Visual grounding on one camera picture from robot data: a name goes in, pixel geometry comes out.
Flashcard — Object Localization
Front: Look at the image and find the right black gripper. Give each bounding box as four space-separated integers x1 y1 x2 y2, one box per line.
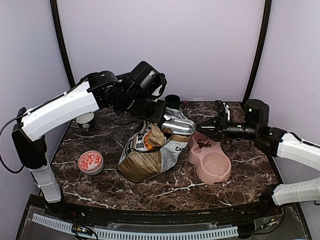
196 112 260 144

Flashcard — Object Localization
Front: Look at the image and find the red patterned round tin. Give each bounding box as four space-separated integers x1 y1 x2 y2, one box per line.
77 150 104 176

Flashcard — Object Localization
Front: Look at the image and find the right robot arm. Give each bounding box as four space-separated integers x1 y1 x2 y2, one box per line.
196 99 320 217

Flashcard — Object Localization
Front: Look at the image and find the brown kibble in bowl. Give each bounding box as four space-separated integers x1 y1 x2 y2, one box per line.
196 138 212 149

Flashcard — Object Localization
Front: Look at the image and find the right black frame post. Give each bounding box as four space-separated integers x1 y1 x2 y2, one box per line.
242 0 272 105

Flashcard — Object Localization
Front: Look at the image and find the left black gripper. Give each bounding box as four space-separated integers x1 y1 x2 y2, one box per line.
121 90 169 124

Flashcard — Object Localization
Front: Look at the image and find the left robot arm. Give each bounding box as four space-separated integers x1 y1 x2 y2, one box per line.
4 61 167 218

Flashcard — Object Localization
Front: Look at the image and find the black frame post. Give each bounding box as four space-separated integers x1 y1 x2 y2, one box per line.
242 0 272 105
49 0 75 88

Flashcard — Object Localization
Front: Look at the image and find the metal scoop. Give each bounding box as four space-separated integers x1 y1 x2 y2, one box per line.
161 118 196 136

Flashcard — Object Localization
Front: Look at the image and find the white and dark ceramic bowl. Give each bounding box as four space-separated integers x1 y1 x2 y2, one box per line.
75 112 96 130

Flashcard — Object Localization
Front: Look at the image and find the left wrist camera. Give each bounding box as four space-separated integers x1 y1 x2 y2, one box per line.
151 84 166 100

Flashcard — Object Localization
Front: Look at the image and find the pet food bag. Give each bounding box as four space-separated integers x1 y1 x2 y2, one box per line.
117 107 192 183

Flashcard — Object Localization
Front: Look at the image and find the left black frame post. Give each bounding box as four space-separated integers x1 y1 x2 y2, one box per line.
49 0 75 88

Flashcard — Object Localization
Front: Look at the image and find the white slotted cable duct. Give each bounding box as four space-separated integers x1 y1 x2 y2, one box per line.
31 213 239 240

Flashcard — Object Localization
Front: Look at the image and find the black mug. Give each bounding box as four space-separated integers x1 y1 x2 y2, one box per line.
164 94 185 110

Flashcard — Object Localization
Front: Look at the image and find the pink double pet bowl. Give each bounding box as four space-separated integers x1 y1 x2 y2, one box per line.
187 131 232 185

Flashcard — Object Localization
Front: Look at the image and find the brown kibble in scoop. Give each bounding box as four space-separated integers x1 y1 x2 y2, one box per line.
161 127 174 134

